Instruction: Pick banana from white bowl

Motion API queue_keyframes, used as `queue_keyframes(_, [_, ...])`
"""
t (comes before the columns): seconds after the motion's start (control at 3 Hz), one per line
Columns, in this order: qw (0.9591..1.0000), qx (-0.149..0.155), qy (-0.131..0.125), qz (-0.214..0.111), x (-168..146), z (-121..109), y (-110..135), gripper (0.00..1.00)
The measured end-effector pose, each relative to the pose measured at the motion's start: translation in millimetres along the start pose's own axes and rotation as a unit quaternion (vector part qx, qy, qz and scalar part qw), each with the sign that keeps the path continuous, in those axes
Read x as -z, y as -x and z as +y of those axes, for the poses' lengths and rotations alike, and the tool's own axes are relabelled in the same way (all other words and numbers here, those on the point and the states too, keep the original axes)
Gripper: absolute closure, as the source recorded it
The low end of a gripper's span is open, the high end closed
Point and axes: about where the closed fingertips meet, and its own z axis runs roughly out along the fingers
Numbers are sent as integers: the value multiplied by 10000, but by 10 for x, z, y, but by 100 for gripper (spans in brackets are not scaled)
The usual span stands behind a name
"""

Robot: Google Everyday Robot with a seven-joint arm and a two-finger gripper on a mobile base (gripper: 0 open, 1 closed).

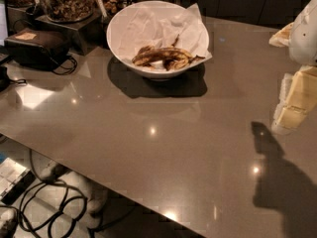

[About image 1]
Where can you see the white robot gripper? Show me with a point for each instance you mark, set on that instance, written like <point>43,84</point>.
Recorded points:
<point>305,34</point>

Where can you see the overripe brown banana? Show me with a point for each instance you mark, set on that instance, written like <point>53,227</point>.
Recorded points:
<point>171,57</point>

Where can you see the white paper napkin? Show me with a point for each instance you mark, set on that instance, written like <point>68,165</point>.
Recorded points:
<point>155,23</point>

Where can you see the dark metal stand block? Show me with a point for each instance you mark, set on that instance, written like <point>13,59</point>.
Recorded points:
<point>84,36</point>

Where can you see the glass jar of nuts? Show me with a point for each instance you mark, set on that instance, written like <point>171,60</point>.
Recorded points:
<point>67,11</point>

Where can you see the black box device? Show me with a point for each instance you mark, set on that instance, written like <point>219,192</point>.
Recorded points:
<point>40,50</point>

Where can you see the white patterned floor box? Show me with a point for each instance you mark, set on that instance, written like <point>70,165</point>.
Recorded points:
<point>14,180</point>

